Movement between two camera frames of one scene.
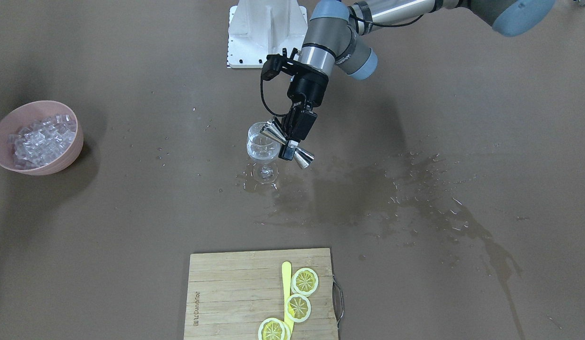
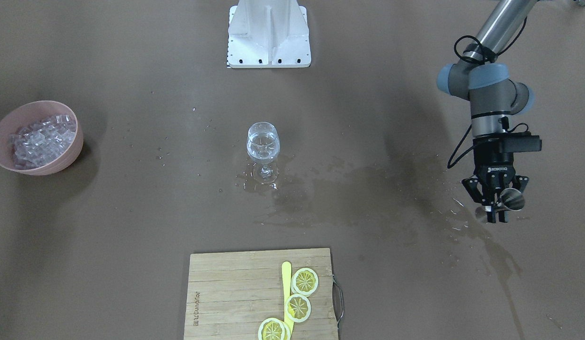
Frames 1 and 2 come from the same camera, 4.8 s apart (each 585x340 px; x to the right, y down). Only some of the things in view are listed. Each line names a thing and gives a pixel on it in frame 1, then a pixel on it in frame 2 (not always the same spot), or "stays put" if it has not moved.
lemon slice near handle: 304,281 stays put
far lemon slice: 273,328 stays put
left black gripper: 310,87 → 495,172
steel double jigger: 303,158 → 511,199
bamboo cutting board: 230,294 stays put
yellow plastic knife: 286,274 stays put
